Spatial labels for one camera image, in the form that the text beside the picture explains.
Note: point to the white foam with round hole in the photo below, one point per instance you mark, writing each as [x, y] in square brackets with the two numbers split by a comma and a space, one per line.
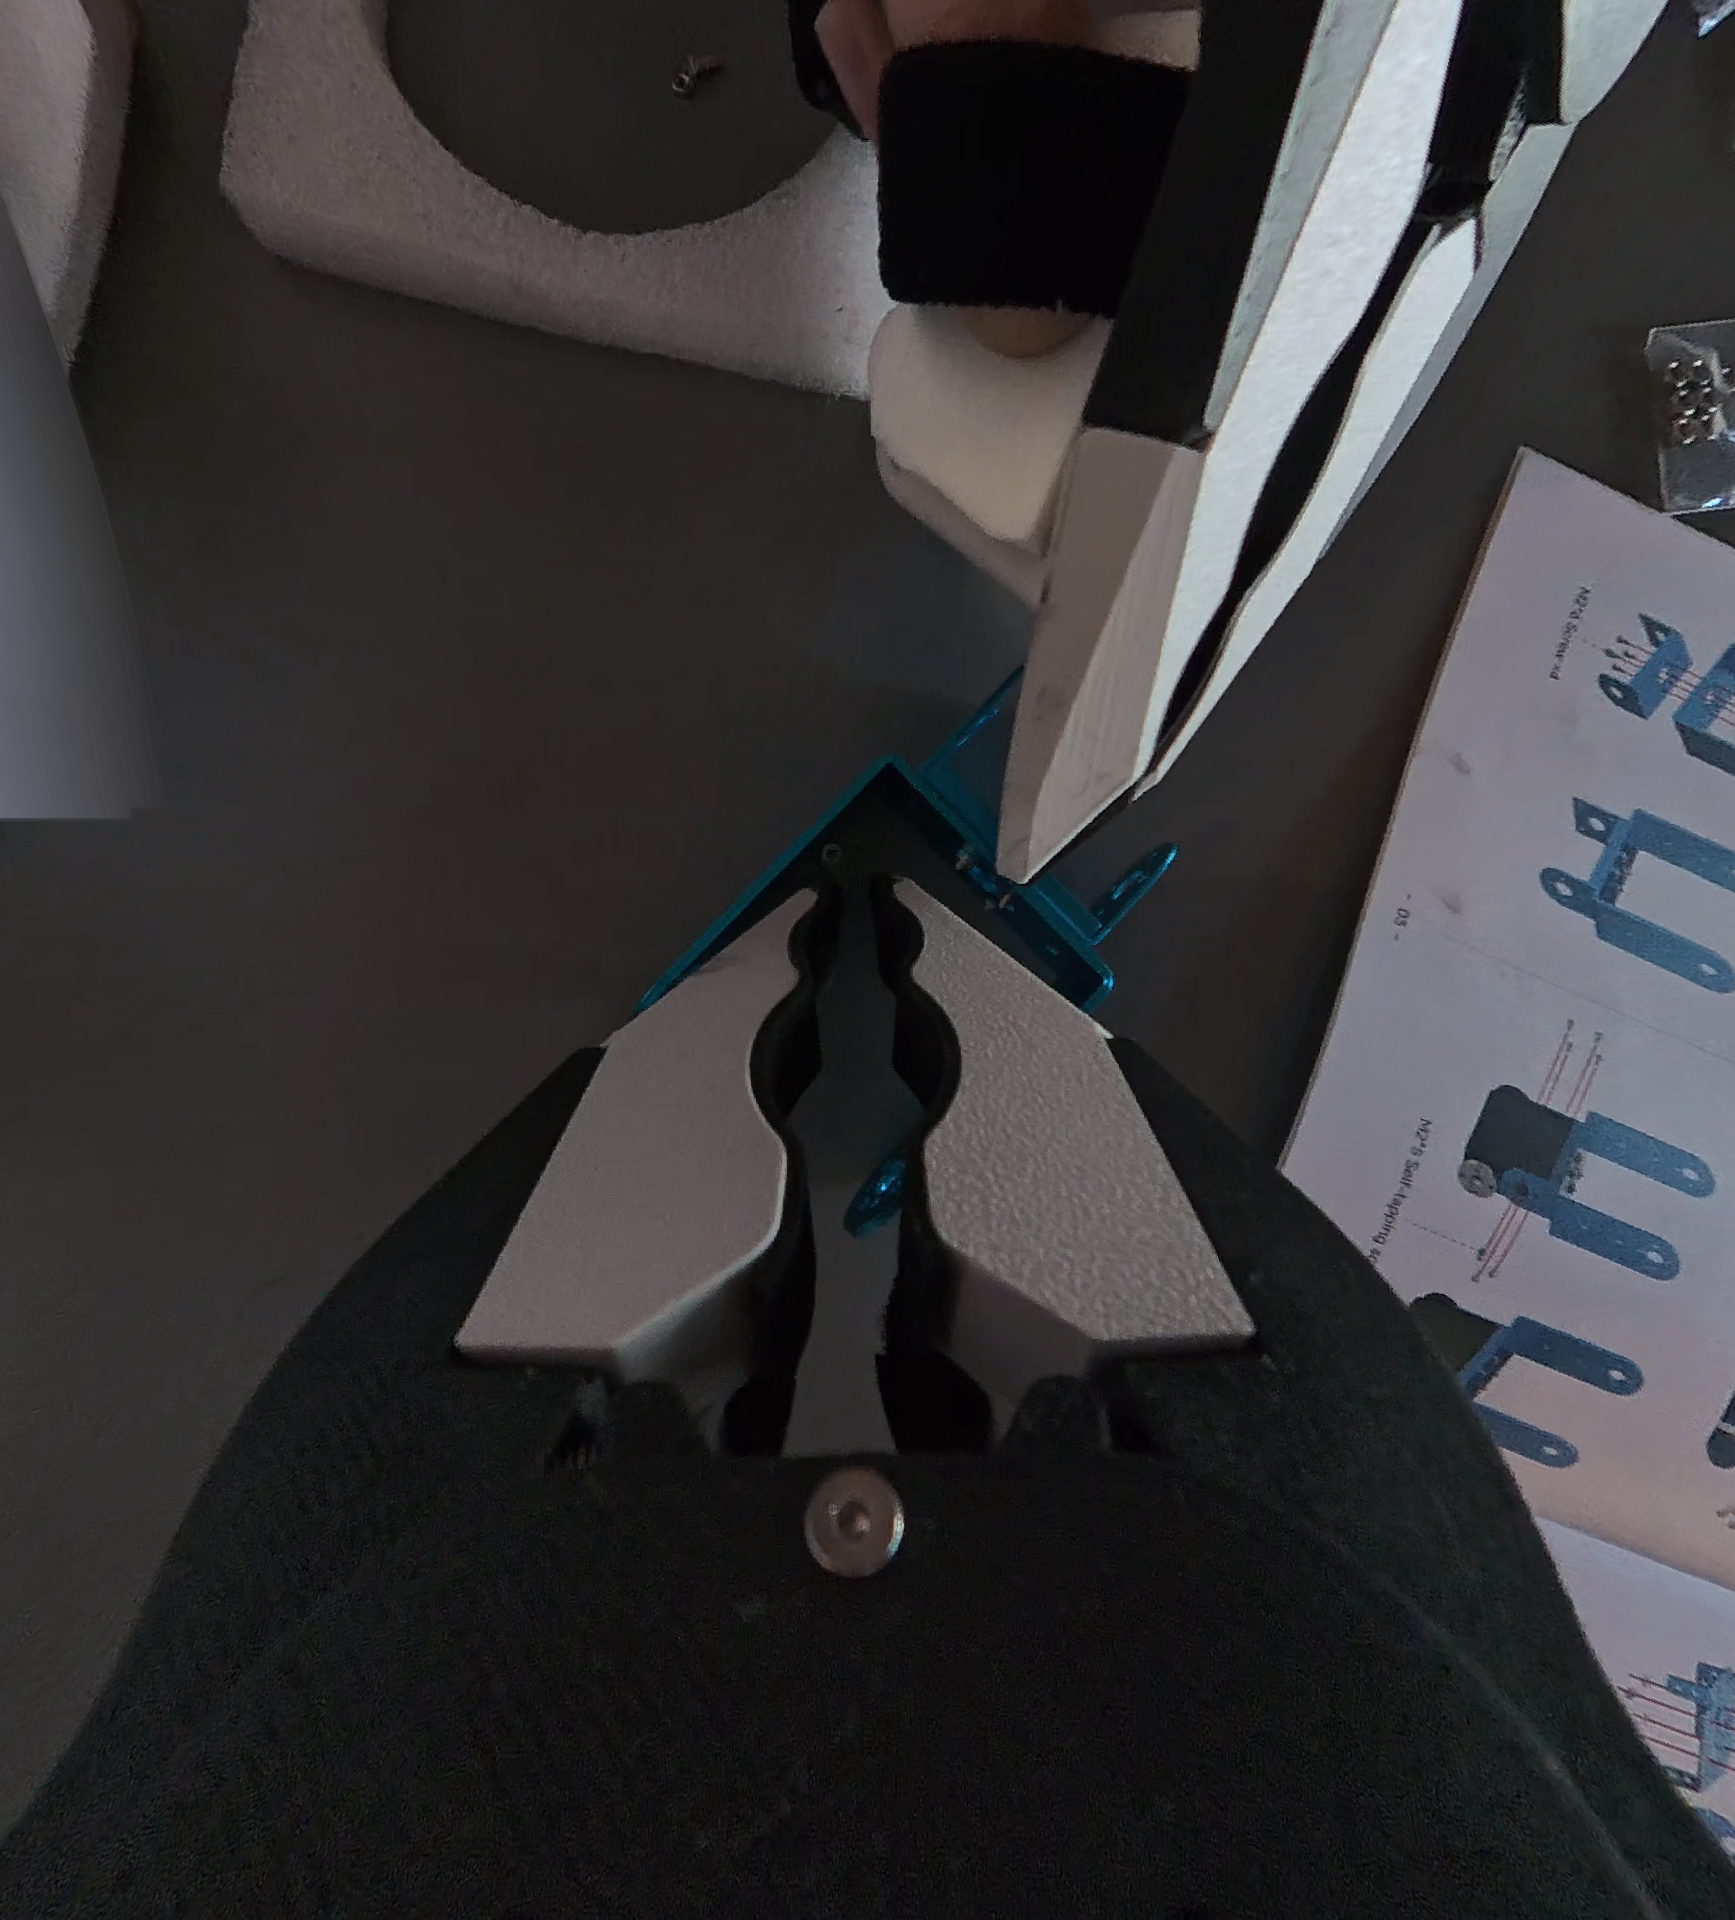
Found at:
[356, 241]

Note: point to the person's left hand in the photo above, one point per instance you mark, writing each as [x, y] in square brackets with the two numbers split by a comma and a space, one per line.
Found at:
[868, 38]

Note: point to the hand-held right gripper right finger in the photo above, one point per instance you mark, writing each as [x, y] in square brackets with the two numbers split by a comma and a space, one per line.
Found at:
[1078, 1171]

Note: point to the small silver screw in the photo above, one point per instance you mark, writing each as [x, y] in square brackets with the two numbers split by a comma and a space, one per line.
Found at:
[694, 69]

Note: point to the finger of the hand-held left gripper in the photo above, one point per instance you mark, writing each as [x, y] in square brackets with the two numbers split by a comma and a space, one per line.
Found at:
[1408, 405]
[1108, 675]

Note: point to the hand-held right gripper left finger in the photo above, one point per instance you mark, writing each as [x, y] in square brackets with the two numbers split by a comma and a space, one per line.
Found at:
[628, 1184]

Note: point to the white foam block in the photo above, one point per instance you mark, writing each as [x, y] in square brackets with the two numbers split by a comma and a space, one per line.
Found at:
[95, 150]

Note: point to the blue metal bracket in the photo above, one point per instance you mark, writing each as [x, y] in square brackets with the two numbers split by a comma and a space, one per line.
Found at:
[1054, 939]

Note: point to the open instruction booklet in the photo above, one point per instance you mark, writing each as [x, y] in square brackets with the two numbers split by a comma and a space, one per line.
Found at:
[1558, 1051]

